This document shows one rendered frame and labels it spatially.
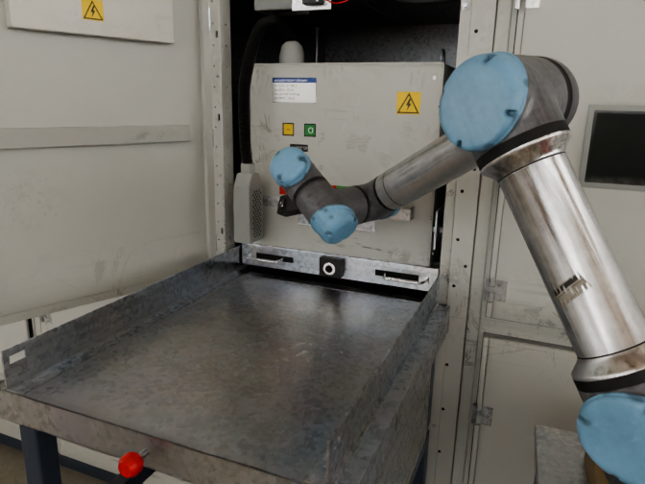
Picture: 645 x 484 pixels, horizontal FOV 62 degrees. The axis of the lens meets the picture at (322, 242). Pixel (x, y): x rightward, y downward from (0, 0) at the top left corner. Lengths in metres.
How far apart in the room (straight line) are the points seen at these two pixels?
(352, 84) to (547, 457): 0.87
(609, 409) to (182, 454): 0.54
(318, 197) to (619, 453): 0.59
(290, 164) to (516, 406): 0.76
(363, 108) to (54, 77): 0.67
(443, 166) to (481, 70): 0.27
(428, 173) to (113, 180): 0.75
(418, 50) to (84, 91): 1.18
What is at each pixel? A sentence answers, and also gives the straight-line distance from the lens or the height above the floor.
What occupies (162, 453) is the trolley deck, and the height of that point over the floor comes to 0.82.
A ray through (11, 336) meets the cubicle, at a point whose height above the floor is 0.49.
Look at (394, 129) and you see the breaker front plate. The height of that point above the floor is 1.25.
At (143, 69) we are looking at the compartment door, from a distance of 1.38.
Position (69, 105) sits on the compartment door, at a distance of 1.31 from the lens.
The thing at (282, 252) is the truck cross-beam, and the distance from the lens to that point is 1.43.
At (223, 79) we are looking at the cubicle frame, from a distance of 1.43.
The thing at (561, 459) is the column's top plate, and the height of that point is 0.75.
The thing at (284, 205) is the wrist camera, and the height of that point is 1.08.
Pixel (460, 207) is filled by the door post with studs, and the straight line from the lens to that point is 1.23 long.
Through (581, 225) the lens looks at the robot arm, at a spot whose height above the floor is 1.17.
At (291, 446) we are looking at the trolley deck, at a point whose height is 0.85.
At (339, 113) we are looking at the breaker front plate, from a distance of 1.33.
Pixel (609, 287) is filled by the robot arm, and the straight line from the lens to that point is 0.69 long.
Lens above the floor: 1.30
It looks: 15 degrees down
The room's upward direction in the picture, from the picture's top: 1 degrees clockwise
